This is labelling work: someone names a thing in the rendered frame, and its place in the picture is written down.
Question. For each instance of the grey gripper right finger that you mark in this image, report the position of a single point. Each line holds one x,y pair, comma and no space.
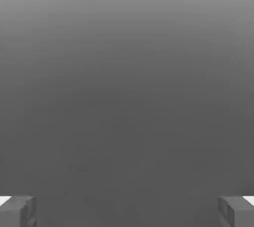
239,214

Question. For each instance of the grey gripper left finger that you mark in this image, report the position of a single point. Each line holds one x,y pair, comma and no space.
15,213

